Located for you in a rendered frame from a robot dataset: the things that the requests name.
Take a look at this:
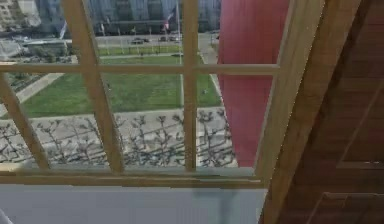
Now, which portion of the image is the red curtain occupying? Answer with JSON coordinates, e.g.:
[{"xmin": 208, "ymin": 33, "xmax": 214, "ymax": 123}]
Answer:
[{"xmin": 217, "ymin": 0, "xmax": 290, "ymax": 168}]

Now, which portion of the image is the wooden framed window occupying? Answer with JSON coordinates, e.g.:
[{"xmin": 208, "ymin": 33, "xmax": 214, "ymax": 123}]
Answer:
[{"xmin": 0, "ymin": 0, "xmax": 326, "ymax": 190}]

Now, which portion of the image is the brown wooden cupboard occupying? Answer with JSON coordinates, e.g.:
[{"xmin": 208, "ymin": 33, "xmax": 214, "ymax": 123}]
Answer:
[{"xmin": 258, "ymin": 0, "xmax": 384, "ymax": 224}]

